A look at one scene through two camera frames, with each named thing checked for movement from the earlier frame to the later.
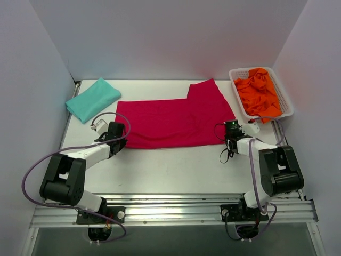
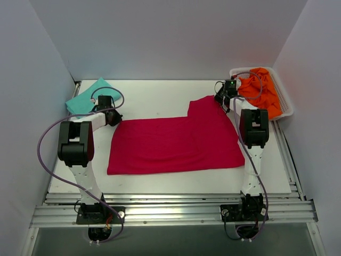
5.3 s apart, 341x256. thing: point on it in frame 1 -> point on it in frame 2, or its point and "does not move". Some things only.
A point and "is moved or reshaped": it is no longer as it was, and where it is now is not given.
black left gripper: (121, 142) -> (116, 118)
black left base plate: (116, 214) does not move
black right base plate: (241, 213) does not move
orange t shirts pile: (258, 95) does not move
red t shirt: (200, 119) is moved or reshaped
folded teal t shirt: (98, 95) does not move
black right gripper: (228, 137) -> (220, 97)
